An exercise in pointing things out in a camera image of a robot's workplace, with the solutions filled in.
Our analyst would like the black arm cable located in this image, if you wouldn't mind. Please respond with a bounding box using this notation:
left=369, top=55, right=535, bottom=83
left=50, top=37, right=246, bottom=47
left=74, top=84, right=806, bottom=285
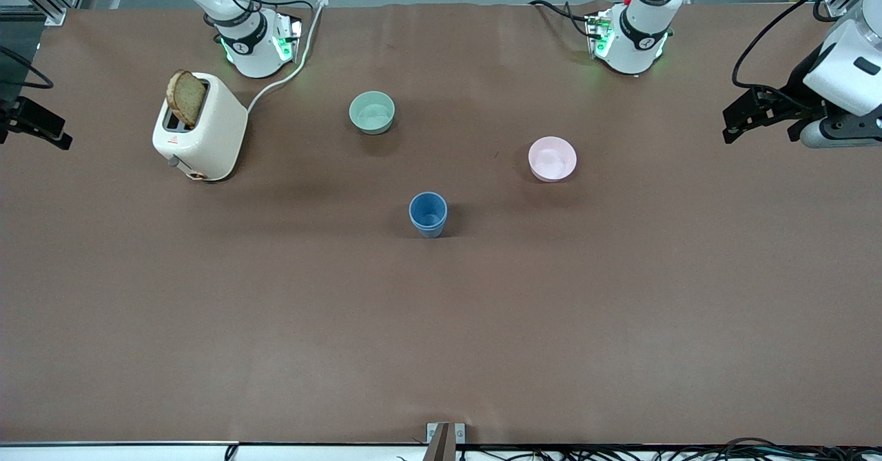
left=0, top=45, right=55, bottom=91
left=730, top=0, right=869, bottom=93

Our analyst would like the pink bowl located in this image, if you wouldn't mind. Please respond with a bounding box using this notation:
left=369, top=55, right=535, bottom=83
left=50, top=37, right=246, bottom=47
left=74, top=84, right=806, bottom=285
left=528, top=136, right=578, bottom=183

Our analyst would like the grey metal bracket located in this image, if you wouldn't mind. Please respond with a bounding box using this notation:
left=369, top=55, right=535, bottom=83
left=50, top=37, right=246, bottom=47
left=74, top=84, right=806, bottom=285
left=426, top=422, right=466, bottom=461

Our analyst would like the white toaster power cable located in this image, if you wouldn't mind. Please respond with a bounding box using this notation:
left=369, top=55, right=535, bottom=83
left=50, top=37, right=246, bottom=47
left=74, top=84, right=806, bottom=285
left=246, top=0, right=329, bottom=114

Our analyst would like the brown table cover mat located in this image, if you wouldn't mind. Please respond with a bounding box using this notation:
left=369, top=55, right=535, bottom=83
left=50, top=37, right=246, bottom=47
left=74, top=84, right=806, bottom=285
left=0, top=1, right=882, bottom=447

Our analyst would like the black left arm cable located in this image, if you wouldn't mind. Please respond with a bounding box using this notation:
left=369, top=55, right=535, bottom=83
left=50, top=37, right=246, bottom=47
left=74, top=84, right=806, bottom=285
left=730, top=0, right=869, bottom=93

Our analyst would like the black left base cable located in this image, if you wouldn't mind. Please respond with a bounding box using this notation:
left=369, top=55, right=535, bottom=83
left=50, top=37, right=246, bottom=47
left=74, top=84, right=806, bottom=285
left=529, top=0, right=597, bottom=26

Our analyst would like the brown bread slice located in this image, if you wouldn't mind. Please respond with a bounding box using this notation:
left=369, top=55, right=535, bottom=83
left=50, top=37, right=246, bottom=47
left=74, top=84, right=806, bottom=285
left=166, top=70, right=207, bottom=128

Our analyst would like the green bowl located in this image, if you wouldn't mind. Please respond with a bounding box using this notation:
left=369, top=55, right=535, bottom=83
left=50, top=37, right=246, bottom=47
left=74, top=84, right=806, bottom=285
left=349, top=91, right=396, bottom=135

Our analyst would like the cream white toaster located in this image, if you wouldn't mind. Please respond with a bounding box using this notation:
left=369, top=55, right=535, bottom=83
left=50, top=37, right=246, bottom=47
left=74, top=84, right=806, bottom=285
left=152, top=72, right=249, bottom=182

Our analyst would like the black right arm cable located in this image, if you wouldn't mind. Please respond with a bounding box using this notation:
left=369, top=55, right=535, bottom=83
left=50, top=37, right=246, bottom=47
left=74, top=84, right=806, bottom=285
left=0, top=45, right=55, bottom=91

